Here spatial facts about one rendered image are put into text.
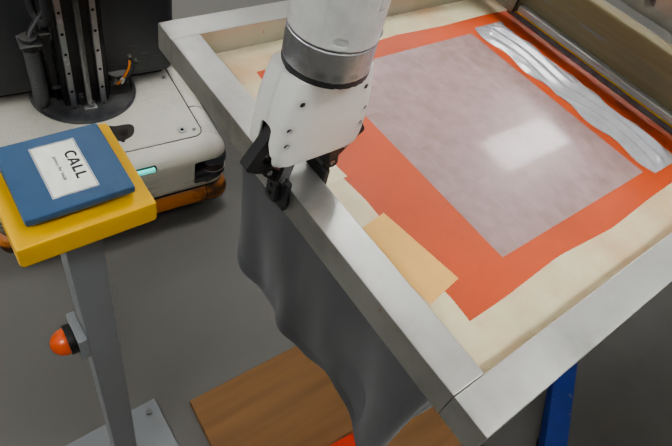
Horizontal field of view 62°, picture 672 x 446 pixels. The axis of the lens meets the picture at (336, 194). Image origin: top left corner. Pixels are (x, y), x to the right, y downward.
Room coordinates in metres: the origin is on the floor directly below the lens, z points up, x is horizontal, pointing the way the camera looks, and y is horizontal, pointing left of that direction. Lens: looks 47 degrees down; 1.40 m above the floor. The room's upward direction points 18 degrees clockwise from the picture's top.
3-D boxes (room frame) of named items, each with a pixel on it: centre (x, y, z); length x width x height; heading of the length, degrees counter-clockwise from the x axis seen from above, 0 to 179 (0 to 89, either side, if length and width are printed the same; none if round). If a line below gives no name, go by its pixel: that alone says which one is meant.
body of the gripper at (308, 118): (0.39, 0.04, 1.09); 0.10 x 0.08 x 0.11; 139
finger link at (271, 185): (0.36, 0.06, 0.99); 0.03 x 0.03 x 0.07; 49
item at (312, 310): (0.45, -0.01, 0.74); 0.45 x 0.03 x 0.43; 49
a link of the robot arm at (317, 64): (0.40, 0.04, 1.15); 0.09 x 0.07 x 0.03; 139
